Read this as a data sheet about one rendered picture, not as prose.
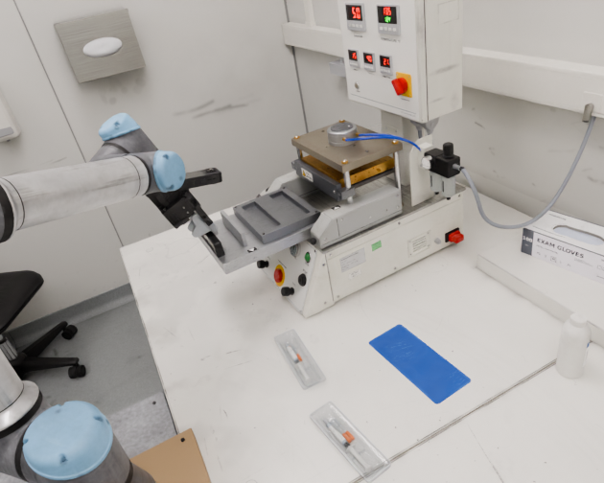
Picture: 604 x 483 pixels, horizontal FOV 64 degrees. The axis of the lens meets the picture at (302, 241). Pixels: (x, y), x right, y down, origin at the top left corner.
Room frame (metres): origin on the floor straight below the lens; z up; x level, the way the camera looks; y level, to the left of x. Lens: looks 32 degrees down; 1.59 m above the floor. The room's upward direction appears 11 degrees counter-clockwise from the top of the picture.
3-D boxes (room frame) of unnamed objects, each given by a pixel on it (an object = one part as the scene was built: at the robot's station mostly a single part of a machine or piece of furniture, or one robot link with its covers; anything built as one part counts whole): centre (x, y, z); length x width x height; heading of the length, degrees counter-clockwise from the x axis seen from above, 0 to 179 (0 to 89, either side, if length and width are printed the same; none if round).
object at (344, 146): (1.21, -0.20, 1.08); 0.31 x 0.24 x 0.13; 22
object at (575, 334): (0.64, -0.48, 0.82); 0.05 x 0.05 x 0.14
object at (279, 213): (1.13, 0.05, 0.98); 0.20 x 0.17 x 0.03; 22
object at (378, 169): (1.21, -0.16, 1.07); 0.22 x 0.17 x 0.10; 22
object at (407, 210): (1.23, -0.19, 0.93); 0.46 x 0.35 x 0.01; 112
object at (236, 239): (1.11, 0.10, 0.97); 0.30 x 0.22 x 0.08; 112
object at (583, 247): (0.93, -0.67, 0.83); 0.23 x 0.12 x 0.07; 31
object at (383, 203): (1.06, -0.14, 0.97); 0.26 x 0.05 x 0.07; 112
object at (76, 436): (0.52, 0.43, 0.95); 0.13 x 0.12 x 0.14; 61
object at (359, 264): (1.20, -0.16, 0.84); 0.53 x 0.37 x 0.17; 112
